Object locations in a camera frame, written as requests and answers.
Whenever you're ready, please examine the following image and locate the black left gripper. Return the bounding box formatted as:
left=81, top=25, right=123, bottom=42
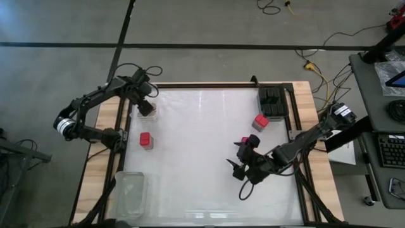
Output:
left=128, top=75, right=156, bottom=117

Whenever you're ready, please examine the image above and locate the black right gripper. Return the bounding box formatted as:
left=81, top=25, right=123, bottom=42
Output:
left=225, top=135, right=261, bottom=181

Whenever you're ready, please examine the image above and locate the dark grey plastic bin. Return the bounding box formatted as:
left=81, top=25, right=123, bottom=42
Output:
left=257, top=84, right=289, bottom=122

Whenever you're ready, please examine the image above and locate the white paper sheet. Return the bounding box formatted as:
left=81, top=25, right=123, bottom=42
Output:
left=327, top=139, right=358, bottom=166

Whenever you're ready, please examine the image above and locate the black desk leg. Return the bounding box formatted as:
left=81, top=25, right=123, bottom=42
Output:
left=324, top=115, right=371, bottom=153

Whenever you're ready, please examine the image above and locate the grey metal stand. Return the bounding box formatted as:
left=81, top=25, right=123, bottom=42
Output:
left=0, top=126, right=53, bottom=228

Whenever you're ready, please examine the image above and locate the grey office desk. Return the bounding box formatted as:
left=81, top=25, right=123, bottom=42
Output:
left=349, top=46, right=405, bottom=210

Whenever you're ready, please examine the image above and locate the black keyboard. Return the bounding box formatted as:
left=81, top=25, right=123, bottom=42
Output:
left=376, top=132, right=405, bottom=168

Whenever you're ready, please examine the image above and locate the clear plastic bag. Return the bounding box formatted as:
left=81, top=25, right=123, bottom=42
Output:
left=374, top=50, right=405, bottom=98

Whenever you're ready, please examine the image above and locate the black monitor pole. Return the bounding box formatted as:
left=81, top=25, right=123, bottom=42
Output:
left=360, top=27, right=405, bottom=64

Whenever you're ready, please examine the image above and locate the blue-screen tablet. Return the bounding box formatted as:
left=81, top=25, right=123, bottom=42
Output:
left=385, top=70, right=405, bottom=89

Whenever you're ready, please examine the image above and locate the red tool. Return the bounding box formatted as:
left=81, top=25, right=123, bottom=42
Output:
left=386, top=4, right=405, bottom=31

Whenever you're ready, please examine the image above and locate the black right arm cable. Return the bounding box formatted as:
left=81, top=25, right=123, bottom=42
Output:
left=238, top=179, right=256, bottom=201

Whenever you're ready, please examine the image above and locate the silver corner bracket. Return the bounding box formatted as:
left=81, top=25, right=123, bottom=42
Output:
left=288, top=128, right=305, bottom=141

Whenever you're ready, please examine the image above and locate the black floor cable bundle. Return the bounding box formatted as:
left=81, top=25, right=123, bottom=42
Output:
left=311, top=62, right=354, bottom=115

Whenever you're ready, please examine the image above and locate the yellow extension cable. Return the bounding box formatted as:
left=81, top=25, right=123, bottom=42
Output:
left=302, top=61, right=332, bottom=112

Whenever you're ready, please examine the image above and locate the black cable loop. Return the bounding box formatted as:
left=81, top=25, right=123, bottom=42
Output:
left=256, top=0, right=282, bottom=16

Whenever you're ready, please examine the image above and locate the long black floor cable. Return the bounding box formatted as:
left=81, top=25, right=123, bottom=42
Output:
left=322, top=23, right=389, bottom=48

